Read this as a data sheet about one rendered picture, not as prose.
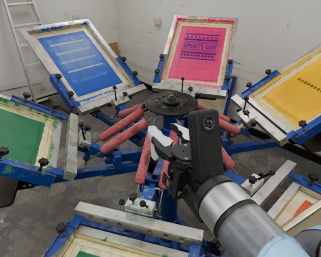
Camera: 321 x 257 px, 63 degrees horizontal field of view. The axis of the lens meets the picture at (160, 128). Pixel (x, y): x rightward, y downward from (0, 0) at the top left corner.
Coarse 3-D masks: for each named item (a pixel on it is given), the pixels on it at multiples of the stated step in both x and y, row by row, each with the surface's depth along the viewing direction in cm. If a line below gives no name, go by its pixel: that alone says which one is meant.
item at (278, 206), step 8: (296, 184) 137; (288, 192) 132; (296, 192) 135; (304, 192) 136; (312, 192) 133; (280, 200) 127; (288, 200) 128; (272, 208) 123; (280, 208) 123; (272, 216) 119
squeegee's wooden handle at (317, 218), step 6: (318, 210) 115; (312, 216) 114; (318, 216) 113; (300, 222) 113; (306, 222) 112; (312, 222) 112; (318, 222) 112; (294, 228) 111; (300, 228) 111; (288, 234) 110; (294, 234) 109
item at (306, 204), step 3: (306, 201) 131; (303, 204) 130; (306, 204) 130; (309, 204) 130; (300, 207) 128; (303, 207) 128; (306, 207) 128; (297, 210) 127; (300, 210) 127; (303, 210) 127; (297, 213) 125; (294, 216) 124
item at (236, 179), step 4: (228, 172) 137; (232, 172) 137; (228, 176) 134; (232, 176) 134; (236, 176) 134; (232, 180) 132; (236, 180) 132; (240, 180) 132; (244, 180) 132; (240, 184) 130
